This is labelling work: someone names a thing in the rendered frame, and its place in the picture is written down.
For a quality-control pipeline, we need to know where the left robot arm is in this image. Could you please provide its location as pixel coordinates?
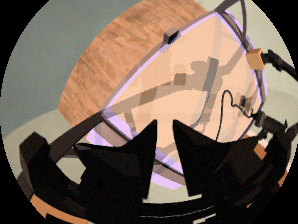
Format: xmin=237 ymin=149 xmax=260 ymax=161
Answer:
xmin=257 ymin=49 xmax=298 ymax=153

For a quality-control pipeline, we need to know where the black metal frame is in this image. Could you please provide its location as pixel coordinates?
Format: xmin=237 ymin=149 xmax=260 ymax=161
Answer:
xmin=16 ymin=0 xmax=247 ymax=201

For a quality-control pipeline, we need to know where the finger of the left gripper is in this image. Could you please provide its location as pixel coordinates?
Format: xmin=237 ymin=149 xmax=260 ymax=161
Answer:
xmin=250 ymin=113 xmax=258 ymax=121

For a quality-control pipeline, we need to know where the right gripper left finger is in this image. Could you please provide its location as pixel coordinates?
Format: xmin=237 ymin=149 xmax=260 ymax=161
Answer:
xmin=73 ymin=119 xmax=158 ymax=200

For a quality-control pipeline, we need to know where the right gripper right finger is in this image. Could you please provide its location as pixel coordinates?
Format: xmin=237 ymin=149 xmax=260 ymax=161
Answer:
xmin=172 ymin=119 xmax=259 ymax=197

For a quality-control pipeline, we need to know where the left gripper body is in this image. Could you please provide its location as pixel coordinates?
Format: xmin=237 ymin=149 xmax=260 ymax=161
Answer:
xmin=254 ymin=110 xmax=277 ymax=134

